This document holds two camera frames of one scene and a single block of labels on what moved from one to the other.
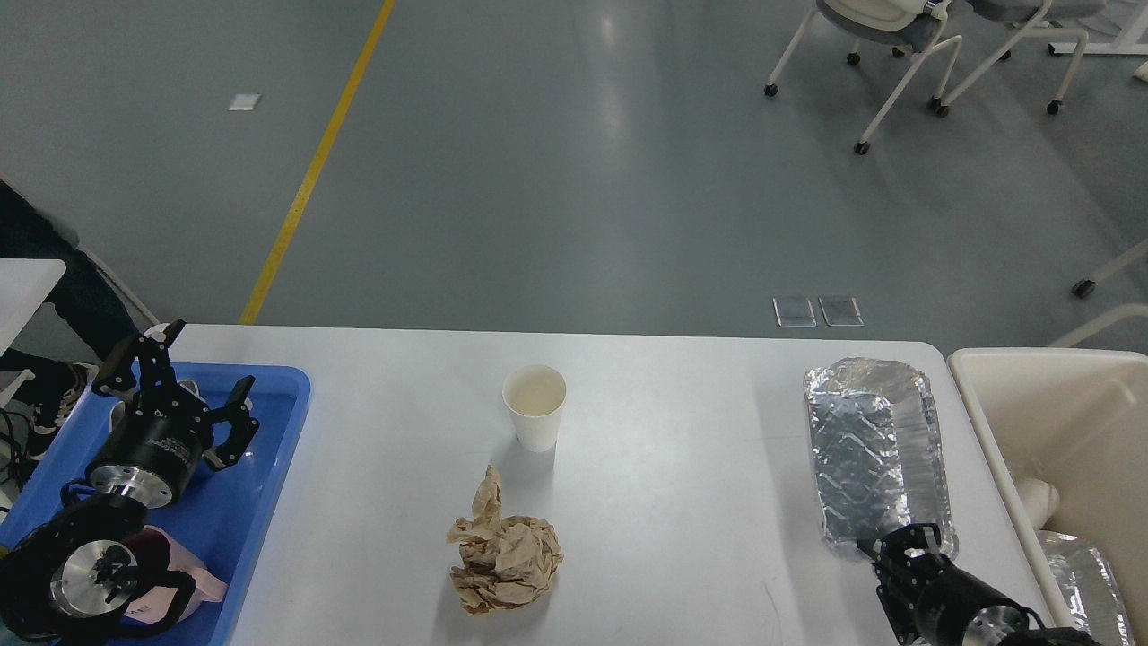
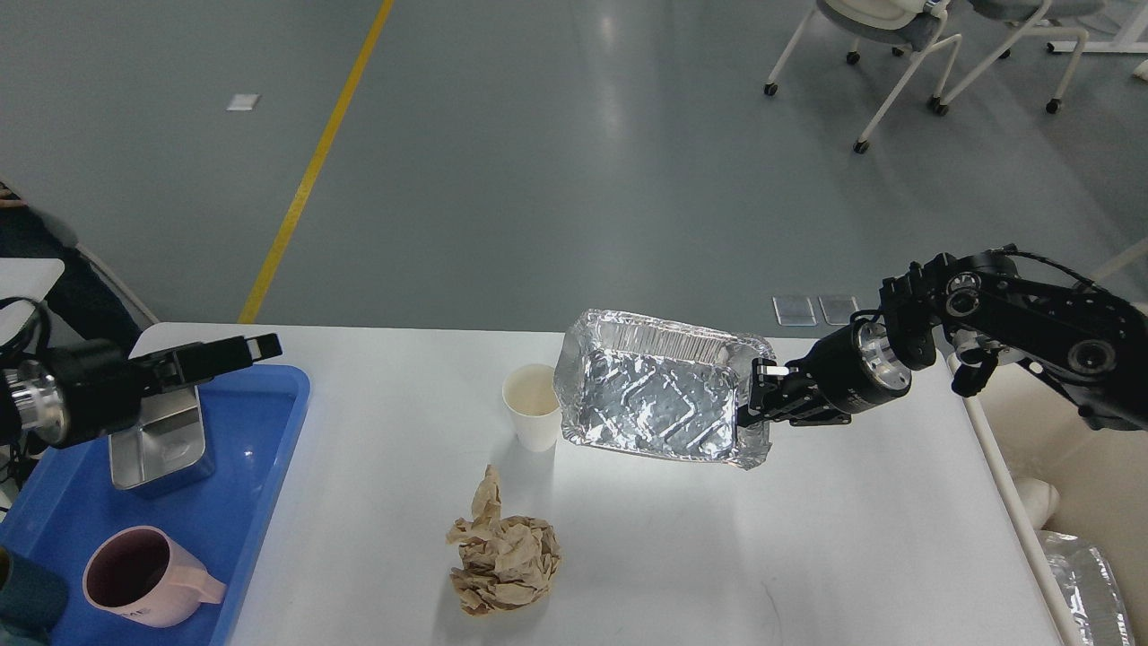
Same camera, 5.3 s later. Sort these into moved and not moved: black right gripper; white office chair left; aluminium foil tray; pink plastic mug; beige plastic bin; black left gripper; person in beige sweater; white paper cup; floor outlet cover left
Moved: aluminium foil tray; black right gripper; black left gripper
Not moved: pink plastic mug; floor outlet cover left; white paper cup; person in beige sweater; beige plastic bin; white office chair left
